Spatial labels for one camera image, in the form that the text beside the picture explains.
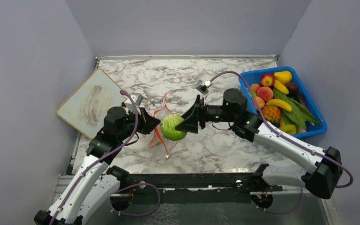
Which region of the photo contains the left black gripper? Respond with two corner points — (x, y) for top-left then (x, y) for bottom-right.
(118, 106), (161, 142)

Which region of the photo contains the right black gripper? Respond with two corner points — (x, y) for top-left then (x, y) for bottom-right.
(177, 95), (237, 133)

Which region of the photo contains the clear orange zip top bag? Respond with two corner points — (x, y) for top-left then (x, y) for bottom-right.
(147, 103), (179, 160)

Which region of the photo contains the watermelon slice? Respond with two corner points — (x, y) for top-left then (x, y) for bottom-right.
(148, 132), (161, 148)

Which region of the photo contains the green cabbage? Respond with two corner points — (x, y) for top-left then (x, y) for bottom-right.
(160, 114), (187, 141)

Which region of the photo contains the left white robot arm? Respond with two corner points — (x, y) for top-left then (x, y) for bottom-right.
(34, 106), (160, 225)

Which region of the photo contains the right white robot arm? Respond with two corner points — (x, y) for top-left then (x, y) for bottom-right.
(175, 88), (345, 199)

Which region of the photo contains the red white pen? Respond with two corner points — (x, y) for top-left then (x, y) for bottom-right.
(162, 92), (167, 106)

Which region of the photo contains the wood framed whiteboard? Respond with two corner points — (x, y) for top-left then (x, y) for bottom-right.
(56, 69), (125, 139)

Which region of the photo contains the small orange peach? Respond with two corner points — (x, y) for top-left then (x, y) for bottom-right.
(252, 96), (265, 111)

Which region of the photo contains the blue plastic bin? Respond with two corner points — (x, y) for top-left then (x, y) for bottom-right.
(238, 66), (328, 139)

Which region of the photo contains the pink peach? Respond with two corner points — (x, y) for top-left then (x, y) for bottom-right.
(256, 86), (274, 102)

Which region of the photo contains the orange spiky pineapple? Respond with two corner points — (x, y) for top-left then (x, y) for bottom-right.
(262, 105), (281, 126)

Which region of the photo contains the red yellow apple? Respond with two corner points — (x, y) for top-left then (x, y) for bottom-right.
(260, 73), (275, 87)

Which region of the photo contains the yellow banana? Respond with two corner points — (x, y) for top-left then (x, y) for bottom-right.
(266, 98), (293, 112)
(273, 80), (290, 95)

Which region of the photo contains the yellow bell pepper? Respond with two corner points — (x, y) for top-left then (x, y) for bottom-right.
(279, 124), (297, 135)

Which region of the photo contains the yellow pear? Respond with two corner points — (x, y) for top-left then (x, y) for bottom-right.
(274, 70), (293, 85)

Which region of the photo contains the dark passion fruit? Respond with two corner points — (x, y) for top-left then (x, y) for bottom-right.
(285, 82), (299, 95)

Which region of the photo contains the green leafy vegetable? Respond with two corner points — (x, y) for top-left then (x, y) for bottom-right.
(273, 89), (322, 129)

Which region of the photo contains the purple eggplant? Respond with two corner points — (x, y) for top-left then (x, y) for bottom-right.
(295, 93), (308, 109)

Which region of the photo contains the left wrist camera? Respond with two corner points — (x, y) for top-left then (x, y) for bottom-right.
(122, 93), (143, 114)

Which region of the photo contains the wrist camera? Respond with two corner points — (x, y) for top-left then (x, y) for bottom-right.
(195, 80), (212, 97)
(122, 93), (143, 114)

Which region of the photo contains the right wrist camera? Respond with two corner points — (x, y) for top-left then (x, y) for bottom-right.
(195, 80), (212, 97)

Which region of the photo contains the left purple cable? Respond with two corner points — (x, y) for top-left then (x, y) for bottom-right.
(48, 90), (161, 225)

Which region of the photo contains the purple cable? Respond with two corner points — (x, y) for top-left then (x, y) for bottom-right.
(48, 90), (161, 225)
(209, 70), (354, 216)

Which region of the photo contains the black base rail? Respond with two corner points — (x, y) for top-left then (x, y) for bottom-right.
(110, 172), (282, 206)

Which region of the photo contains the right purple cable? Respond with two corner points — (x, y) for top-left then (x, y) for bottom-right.
(209, 70), (354, 216)

